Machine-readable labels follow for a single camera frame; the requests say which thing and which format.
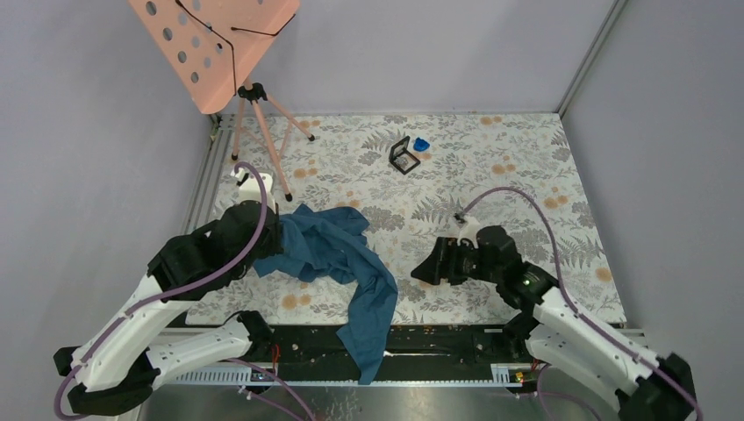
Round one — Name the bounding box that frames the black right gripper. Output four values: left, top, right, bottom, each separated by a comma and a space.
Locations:
410, 236, 501, 286

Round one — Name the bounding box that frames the blue shirt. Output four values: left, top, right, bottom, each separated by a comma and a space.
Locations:
253, 204, 398, 385

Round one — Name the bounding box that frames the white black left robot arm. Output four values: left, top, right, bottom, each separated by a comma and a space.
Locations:
53, 199, 283, 420

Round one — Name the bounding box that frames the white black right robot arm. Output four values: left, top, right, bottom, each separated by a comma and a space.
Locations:
411, 225, 695, 420

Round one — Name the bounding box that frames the black square brooch box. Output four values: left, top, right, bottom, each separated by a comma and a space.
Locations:
388, 136, 421, 175

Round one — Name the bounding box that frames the small blue brooch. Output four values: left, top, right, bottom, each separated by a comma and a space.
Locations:
413, 137, 431, 153

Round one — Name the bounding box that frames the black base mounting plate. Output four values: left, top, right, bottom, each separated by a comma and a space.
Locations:
241, 325, 533, 381

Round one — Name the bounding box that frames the floral patterned table mat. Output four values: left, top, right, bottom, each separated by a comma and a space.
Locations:
184, 113, 627, 326

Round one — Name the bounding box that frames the pink music stand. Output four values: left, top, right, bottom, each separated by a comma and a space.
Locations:
128, 0, 315, 201

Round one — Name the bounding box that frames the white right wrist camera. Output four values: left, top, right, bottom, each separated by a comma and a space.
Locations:
454, 214, 482, 243

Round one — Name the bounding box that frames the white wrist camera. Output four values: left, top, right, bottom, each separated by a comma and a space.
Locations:
231, 168, 275, 211
454, 214, 482, 243

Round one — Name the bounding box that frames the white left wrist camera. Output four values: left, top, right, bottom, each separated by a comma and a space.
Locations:
231, 168, 275, 211

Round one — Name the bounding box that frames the white slotted cable duct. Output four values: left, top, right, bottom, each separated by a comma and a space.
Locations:
164, 364, 524, 388

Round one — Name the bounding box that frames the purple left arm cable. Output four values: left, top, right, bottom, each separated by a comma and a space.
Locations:
53, 161, 269, 421

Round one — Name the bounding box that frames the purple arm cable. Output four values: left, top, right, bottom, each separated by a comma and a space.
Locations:
53, 161, 269, 421
462, 187, 705, 421

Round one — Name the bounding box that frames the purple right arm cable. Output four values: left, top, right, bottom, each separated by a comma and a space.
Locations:
462, 187, 705, 421

